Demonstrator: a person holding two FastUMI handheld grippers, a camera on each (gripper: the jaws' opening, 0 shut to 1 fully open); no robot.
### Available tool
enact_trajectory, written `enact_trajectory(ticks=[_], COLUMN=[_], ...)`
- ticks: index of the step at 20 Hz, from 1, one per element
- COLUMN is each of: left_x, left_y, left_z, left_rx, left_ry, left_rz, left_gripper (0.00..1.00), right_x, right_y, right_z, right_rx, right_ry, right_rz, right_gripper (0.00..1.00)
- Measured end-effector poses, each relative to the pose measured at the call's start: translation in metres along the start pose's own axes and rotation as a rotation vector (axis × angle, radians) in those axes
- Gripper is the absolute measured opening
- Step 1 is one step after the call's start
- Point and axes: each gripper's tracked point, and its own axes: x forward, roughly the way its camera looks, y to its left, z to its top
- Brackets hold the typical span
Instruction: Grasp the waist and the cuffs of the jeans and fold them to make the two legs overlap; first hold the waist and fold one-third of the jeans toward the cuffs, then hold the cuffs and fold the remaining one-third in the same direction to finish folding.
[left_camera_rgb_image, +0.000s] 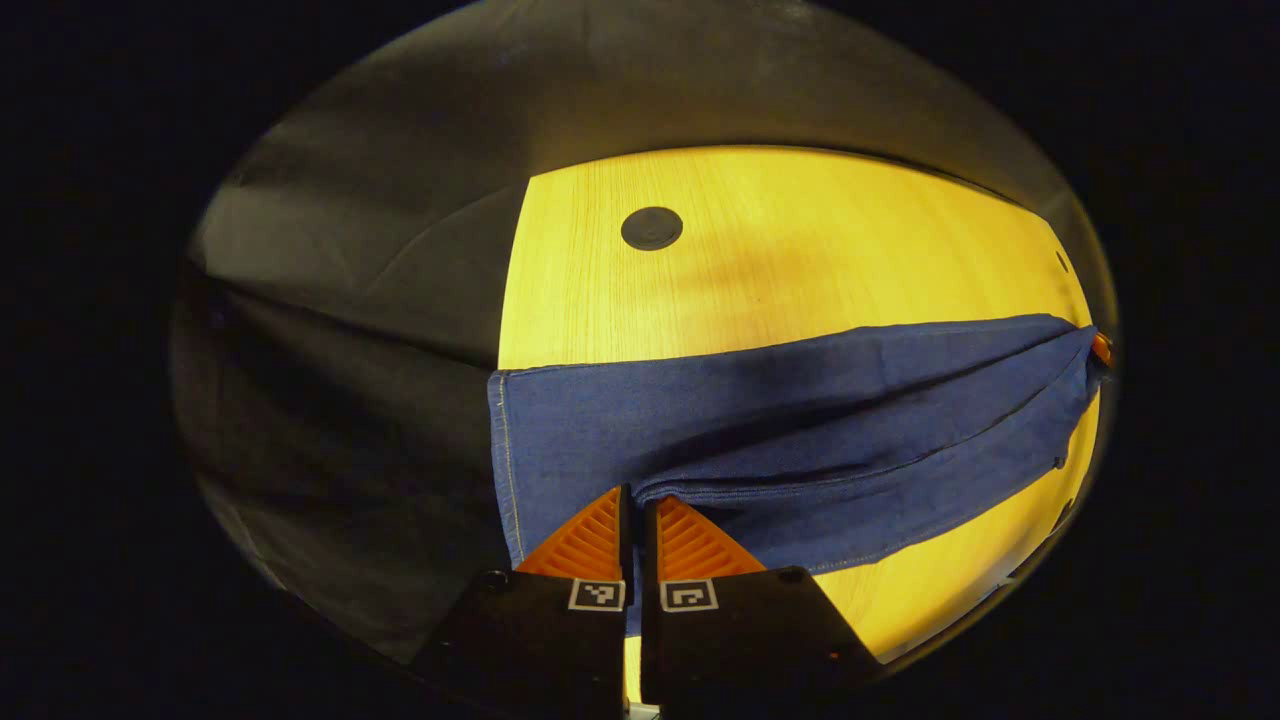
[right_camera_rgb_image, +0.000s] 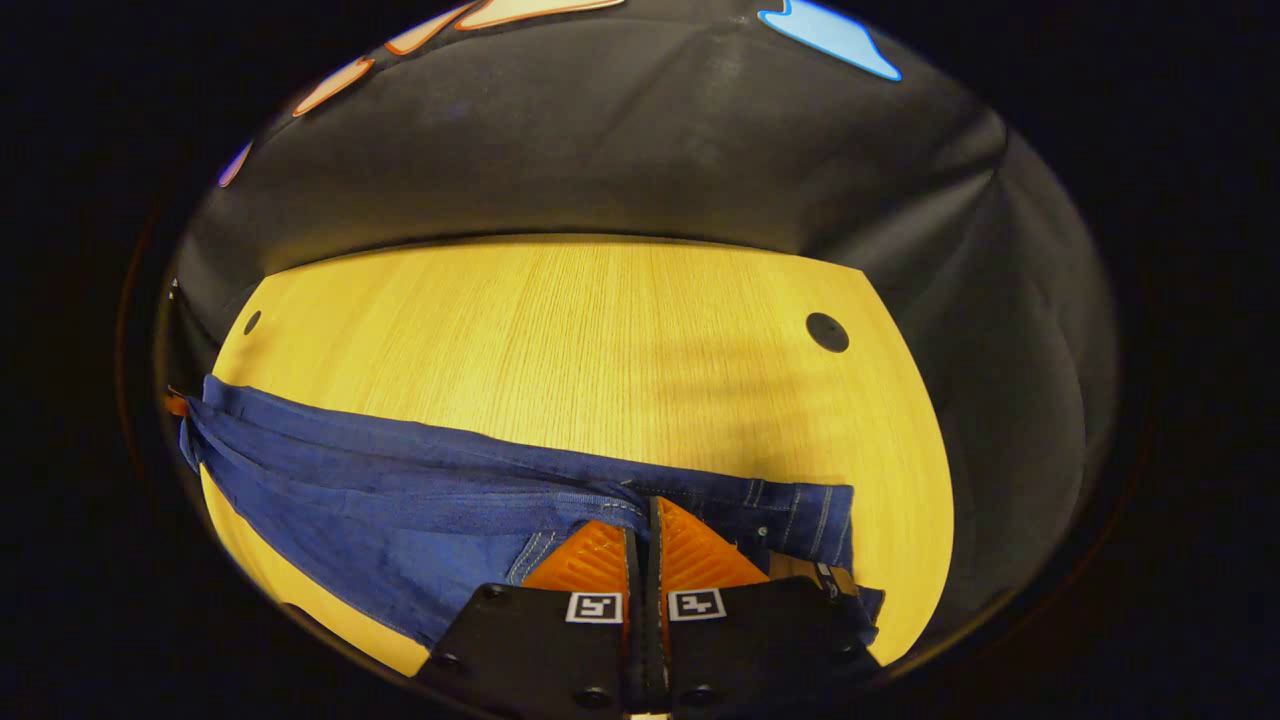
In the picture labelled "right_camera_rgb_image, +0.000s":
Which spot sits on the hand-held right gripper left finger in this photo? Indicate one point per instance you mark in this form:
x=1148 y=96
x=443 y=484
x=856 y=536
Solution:
x=545 y=650

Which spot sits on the blue denim jeans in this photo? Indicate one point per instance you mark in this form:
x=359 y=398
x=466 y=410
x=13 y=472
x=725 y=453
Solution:
x=400 y=500

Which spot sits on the black backdrop cloth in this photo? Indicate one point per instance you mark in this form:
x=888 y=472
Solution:
x=600 y=140

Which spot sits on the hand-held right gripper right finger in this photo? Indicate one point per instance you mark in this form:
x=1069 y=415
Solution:
x=760 y=640

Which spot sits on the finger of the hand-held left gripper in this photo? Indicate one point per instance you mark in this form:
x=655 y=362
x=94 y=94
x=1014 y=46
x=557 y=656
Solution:
x=176 y=404

